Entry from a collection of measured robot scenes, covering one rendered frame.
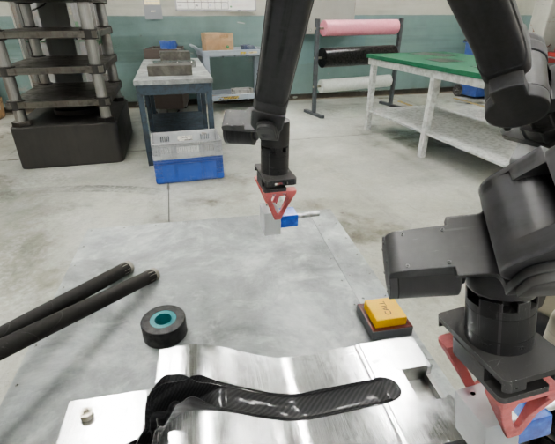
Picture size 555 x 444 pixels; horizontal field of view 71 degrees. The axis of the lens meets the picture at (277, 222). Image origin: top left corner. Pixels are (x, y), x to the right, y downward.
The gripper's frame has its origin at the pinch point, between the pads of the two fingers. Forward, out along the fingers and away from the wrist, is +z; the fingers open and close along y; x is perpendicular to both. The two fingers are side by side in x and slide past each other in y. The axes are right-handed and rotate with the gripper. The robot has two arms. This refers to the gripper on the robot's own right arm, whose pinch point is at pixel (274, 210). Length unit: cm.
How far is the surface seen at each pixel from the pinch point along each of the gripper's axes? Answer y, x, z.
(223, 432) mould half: 45.8, -17.7, 2.7
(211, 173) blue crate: -262, 10, 90
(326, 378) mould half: 38.9, -2.8, 6.6
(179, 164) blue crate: -261, -17, 79
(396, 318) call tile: 26.1, 16.4, 11.4
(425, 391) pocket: 43.0, 10.6, 8.7
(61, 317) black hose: 15.6, -40.8, 7.5
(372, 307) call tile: 22.4, 13.3, 11.3
